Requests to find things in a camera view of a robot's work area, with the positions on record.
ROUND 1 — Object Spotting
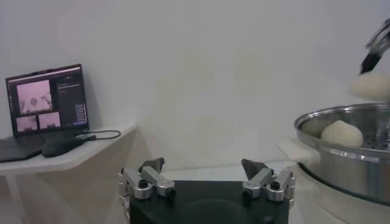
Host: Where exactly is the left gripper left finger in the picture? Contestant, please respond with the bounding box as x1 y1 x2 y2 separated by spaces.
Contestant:
118 156 176 201

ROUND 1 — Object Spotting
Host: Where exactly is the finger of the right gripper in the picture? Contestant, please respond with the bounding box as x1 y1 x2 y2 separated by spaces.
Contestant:
359 17 390 75

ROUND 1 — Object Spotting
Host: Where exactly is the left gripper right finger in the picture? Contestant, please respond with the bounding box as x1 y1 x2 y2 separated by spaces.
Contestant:
240 158 296 203

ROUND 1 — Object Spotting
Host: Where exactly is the white steamed baozi bun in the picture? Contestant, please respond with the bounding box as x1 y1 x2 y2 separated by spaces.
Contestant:
320 119 364 148
350 71 390 103

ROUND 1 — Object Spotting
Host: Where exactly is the stainless steel steamer basket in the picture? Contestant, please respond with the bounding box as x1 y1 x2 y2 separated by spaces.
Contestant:
293 102 390 205

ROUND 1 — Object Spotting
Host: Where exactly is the white electric cooker base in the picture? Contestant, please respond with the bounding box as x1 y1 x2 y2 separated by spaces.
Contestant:
276 136 390 224

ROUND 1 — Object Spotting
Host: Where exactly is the white side table with mouse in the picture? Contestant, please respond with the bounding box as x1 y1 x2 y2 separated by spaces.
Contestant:
0 122 138 224

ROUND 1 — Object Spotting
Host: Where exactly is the black laptop with dark screen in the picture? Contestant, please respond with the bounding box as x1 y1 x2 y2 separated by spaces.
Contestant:
0 63 90 163

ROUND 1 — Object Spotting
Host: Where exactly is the thin black looped cable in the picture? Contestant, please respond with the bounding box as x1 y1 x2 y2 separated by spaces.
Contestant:
82 129 122 142

